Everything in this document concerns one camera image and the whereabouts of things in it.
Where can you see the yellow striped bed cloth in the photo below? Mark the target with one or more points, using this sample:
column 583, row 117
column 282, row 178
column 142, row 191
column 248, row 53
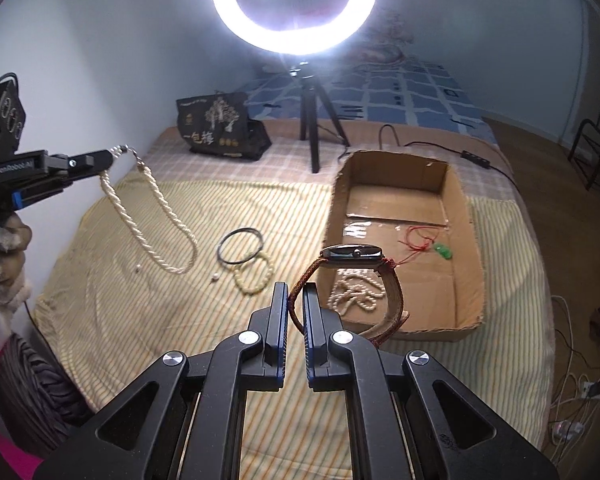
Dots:
column 106, row 323

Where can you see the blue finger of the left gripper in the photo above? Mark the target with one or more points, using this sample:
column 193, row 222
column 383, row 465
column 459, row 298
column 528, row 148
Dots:
column 31, row 193
column 81, row 166

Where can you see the pink plaid bed blanket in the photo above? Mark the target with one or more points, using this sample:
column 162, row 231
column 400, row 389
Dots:
column 482, row 167

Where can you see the white power strip with cables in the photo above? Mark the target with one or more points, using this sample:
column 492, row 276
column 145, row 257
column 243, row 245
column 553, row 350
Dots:
column 576, row 401

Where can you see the black clothes rack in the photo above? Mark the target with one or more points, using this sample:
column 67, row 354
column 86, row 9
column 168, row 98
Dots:
column 584, row 154

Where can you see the left gloved hand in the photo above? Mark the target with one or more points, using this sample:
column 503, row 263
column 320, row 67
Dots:
column 15, row 236

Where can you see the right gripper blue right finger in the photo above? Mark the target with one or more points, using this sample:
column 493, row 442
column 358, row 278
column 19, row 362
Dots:
column 318, row 325

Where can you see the brown strap wristwatch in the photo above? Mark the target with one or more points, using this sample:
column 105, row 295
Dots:
column 368, row 277

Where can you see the black tripod stand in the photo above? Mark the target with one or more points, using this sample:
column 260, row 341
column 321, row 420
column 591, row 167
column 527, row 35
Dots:
column 313, row 93

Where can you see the black thin bangle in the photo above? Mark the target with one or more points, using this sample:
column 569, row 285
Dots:
column 239, row 246

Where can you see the open cardboard box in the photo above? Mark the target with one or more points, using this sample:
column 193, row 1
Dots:
column 415, row 210

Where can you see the blue checked bed sheet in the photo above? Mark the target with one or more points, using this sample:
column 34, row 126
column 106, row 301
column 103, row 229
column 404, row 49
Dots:
column 414, row 92

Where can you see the white ring light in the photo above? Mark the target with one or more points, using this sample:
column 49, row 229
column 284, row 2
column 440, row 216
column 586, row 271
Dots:
column 294, row 27

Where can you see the black printed snack bag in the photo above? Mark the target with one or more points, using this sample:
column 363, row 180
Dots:
column 219, row 125

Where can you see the floral folded quilt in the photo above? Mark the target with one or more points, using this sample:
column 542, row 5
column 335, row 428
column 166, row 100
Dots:
column 384, row 39

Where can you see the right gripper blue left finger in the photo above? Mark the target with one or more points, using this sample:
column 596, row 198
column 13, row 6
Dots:
column 275, row 341

